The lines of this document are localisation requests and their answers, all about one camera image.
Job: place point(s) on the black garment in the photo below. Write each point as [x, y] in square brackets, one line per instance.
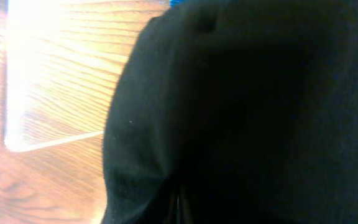
[237, 112]

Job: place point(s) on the blue sequin garment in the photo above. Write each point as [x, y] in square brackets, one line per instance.
[175, 2]

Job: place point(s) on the clear plastic storage bin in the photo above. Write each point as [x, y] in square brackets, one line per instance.
[64, 58]

